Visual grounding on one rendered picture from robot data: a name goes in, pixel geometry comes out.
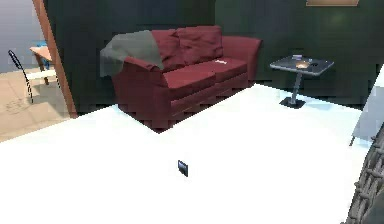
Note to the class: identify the dark red sofa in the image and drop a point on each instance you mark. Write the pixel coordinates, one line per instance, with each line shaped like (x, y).
(196, 80)

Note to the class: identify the small dark blue phone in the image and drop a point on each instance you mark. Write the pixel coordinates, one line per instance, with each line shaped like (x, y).
(182, 168)

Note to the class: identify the grey blanket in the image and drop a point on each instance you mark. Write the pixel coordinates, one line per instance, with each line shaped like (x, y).
(133, 50)

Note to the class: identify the small grey box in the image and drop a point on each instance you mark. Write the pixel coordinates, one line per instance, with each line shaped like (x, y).
(297, 57)

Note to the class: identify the light wooden table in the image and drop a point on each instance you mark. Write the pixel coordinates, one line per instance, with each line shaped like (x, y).
(42, 55)

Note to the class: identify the wooden framed picture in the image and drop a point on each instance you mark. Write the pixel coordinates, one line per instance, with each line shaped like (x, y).
(332, 2)

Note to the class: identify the pale grey chair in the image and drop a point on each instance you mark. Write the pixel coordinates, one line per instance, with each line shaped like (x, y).
(371, 116)

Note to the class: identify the brown woven basket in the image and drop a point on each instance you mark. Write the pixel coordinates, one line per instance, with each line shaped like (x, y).
(368, 186)

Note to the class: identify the dark pedestal side table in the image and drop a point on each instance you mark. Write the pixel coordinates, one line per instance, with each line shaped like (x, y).
(300, 66)

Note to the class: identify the brown wooden door frame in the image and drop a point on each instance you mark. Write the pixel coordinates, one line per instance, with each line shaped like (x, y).
(55, 60)

